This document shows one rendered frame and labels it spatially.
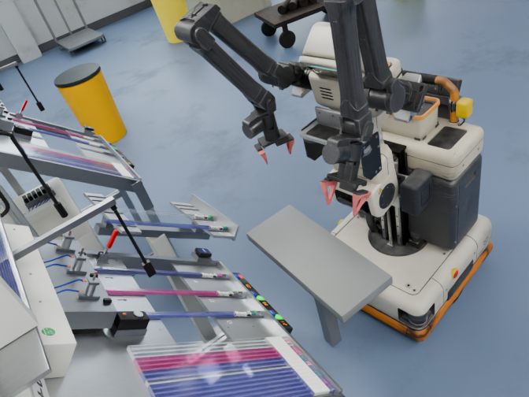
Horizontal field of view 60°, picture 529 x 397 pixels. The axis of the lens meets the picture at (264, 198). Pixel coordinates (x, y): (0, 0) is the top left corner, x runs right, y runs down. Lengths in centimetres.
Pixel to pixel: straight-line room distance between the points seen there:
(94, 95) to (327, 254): 296
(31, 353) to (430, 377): 170
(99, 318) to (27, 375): 40
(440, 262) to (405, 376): 51
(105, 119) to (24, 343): 366
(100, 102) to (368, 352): 309
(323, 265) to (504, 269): 108
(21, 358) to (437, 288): 166
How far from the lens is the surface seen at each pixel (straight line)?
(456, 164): 188
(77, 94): 428
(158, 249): 182
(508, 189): 299
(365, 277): 171
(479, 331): 231
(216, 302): 148
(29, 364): 79
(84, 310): 113
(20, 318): 82
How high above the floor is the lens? 190
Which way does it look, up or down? 38 degrees down
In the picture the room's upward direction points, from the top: 17 degrees counter-clockwise
